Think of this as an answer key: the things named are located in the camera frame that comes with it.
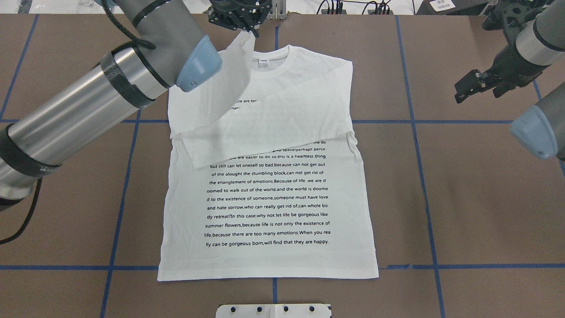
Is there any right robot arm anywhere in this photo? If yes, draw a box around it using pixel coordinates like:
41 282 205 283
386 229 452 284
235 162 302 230
454 0 565 160

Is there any blue tape line lengthwise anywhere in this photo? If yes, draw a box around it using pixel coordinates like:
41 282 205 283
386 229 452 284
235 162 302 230
394 15 446 318

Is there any blue tape line crosswise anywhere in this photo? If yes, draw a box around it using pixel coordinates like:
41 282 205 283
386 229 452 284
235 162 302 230
121 119 512 124

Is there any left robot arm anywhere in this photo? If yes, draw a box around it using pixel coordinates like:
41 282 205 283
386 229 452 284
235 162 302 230
1 0 271 211

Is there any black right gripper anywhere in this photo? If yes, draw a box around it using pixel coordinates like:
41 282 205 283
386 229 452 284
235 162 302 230
455 45 547 103

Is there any white perforated mounting plate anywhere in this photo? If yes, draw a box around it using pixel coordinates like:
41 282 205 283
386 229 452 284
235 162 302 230
215 303 332 318

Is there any white printed t-shirt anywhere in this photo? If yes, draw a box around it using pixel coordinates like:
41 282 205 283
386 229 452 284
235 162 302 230
157 32 379 282

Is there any aluminium frame post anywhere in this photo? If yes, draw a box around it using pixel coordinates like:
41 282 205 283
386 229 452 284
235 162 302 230
270 0 288 20

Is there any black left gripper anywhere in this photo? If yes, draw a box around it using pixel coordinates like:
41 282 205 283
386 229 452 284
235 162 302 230
208 0 272 32

